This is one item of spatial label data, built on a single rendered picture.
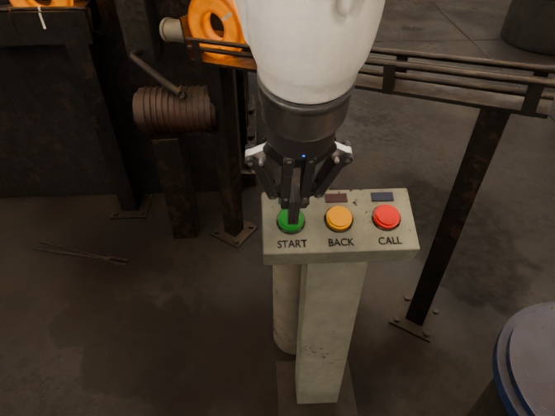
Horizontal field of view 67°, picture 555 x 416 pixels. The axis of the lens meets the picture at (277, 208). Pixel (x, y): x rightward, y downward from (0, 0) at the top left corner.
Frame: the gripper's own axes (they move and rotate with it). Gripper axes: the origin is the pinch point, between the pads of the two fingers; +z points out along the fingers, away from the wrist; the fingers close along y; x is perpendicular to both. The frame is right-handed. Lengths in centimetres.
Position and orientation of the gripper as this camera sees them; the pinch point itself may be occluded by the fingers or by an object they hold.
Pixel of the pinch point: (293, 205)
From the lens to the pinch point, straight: 60.9
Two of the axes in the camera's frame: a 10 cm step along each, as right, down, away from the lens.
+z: -0.1, 4.7, 8.8
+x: 0.4, 8.8, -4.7
